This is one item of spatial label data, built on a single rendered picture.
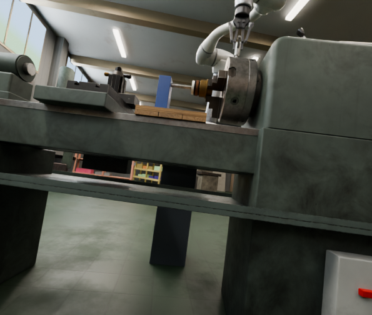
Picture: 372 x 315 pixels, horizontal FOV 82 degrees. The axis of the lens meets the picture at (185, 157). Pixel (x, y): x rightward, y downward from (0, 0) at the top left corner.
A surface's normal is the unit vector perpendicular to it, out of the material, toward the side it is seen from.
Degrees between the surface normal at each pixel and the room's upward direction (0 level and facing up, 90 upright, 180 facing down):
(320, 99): 90
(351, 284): 90
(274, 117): 90
